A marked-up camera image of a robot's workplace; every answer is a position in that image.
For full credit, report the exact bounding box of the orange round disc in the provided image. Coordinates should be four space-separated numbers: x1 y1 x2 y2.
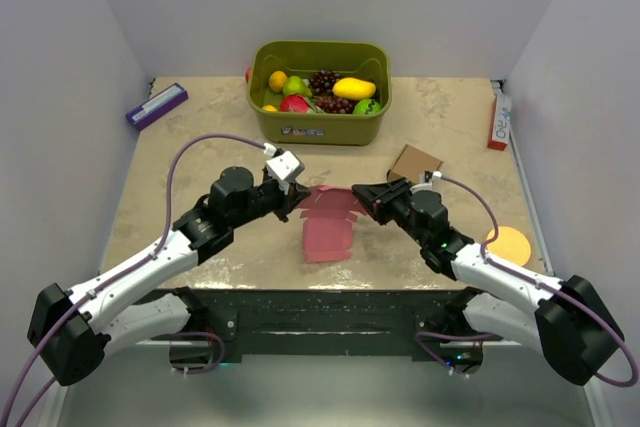
487 226 532 267

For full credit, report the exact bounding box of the aluminium frame rail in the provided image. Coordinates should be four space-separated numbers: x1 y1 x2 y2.
492 79 559 281

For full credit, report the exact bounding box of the purple rectangular box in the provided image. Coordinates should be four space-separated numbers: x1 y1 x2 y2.
125 83 189 131

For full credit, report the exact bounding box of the dark grape bunch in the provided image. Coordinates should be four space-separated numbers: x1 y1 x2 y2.
309 70 342 96
314 95 357 114

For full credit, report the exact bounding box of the green pear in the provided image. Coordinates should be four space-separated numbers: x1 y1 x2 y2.
282 75 313 98

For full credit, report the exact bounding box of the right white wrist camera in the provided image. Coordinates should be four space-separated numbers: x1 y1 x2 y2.
410 171 442 194

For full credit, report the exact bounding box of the olive green plastic tub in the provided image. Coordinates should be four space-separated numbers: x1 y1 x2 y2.
246 40 391 146

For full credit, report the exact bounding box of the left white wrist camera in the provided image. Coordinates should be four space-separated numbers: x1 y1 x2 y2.
266 149 305 183

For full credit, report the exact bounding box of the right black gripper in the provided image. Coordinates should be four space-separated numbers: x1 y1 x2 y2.
352 177 428 247

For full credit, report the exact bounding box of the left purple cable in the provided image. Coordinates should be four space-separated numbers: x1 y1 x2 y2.
0 133 276 427

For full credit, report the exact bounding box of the dark grape bunch back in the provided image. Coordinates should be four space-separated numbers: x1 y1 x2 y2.
309 70 342 96

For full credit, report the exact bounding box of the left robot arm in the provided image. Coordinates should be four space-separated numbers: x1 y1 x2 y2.
27 165 311 386

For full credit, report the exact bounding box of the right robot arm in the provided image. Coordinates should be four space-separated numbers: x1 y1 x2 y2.
352 179 633 385

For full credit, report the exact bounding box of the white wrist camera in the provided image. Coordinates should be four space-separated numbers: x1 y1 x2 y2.
410 171 442 194
266 149 305 183

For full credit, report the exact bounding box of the yellow mango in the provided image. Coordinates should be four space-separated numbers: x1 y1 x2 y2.
332 77 376 101

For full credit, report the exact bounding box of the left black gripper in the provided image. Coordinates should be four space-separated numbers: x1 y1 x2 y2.
230 175 311 229

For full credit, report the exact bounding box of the brown cardboard box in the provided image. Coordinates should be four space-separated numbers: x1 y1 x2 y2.
386 144 443 184

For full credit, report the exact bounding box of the dark grape bunch front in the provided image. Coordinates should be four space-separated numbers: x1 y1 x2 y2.
314 95 357 114

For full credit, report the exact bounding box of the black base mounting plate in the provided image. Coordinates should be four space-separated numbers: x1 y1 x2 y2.
170 287 483 366

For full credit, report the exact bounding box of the green lime fruit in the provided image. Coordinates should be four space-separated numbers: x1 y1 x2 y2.
352 99 381 116

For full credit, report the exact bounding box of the pink paper box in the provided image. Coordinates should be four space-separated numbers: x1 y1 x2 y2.
299 185 367 263

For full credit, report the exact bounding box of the red white toothpaste box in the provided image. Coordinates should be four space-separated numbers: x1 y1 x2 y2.
487 93 512 151

